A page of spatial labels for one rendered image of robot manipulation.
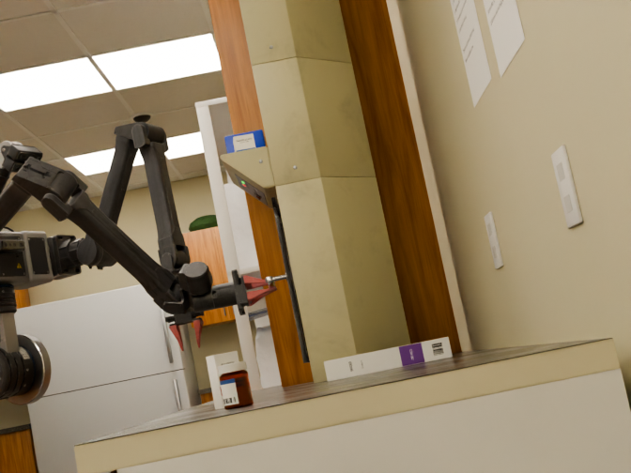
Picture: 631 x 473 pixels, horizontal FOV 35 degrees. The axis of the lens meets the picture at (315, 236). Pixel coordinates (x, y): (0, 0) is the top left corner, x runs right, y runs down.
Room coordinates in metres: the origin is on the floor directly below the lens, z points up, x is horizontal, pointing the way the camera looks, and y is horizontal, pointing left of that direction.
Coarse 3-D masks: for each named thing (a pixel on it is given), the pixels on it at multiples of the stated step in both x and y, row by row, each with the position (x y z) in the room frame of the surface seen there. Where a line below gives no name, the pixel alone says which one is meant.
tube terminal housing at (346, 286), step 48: (288, 96) 2.33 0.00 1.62; (336, 96) 2.41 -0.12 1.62; (288, 144) 2.33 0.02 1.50; (336, 144) 2.38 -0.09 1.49; (288, 192) 2.33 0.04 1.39; (336, 192) 2.36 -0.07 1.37; (288, 240) 2.32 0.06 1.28; (336, 240) 2.33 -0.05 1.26; (384, 240) 2.46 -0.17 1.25; (336, 288) 2.33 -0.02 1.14; (384, 288) 2.43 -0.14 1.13; (336, 336) 2.33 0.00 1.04; (384, 336) 2.40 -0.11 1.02
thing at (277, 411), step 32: (480, 352) 2.07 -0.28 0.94; (512, 352) 1.55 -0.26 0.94; (544, 352) 1.29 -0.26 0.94; (576, 352) 1.29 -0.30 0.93; (608, 352) 1.29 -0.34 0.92; (320, 384) 2.07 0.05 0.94; (352, 384) 1.55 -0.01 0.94; (384, 384) 1.29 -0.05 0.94; (416, 384) 1.29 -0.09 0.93; (448, 384) 1.29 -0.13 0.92; (480, 384) 1.29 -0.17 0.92; (512, 384) 1.29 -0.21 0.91; (192, 416) 1.55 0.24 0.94; (224, 416) 1.28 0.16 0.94; (256, 416) 1.28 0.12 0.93; (288, 416) 1.28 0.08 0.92; (320, 416) 1.29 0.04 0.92; (352, 416) 1.29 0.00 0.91; (96, 448) 1.28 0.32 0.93; (128, 448) 1.28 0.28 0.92; (160, 448) 1.28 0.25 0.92; (192, 448) 1.28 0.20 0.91
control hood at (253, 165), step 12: (228, 156) 2.32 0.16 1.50; (240, 156) 2.32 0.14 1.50; (252, 156) 2.32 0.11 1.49; (264, 156) 2.32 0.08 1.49; (228, 168) 2.40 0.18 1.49; (240, 168) 2.32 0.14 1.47; (252, 168) 2.32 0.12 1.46; (264, 168) 2.32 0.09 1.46; (252, 180) 2.34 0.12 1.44; (264, 180) 2.32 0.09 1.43; (264, 192) 2.41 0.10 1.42; (276, 192) 2.43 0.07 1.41
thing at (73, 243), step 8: (56, 240) 2.94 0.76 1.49; (64, 240) 2.95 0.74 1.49; (72, 240) 2.95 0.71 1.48; (56, 248) 2.94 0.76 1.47; (64, 248) 2.93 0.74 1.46; (72, 248) 2.92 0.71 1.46; (56, 256) 2.94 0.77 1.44; (64, 256) 2.93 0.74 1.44; (72, 256) 2.93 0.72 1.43; (56, 264) 2.94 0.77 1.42; (64, 264) 2.95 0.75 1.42; (72, 264) 2.94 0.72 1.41; (80, 264) 2.96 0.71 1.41; (64, 272) 2.94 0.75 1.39; (72, 272) 2.98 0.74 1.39; (80, 272) 3.00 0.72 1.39
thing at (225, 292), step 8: (232, 272) 2.41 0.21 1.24; (216, 288) 2.41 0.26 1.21; (224, 288) 2.40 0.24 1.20; (232, 288) 2.40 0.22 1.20; (224, 296) 2.40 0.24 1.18; (232, 296) 2.40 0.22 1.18; (216, 304) 2.41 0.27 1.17; (224, 304) 2.41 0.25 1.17; (232, 304) 2.42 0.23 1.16; (240, 304) 2.40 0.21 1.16; (240, 312) 2.41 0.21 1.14
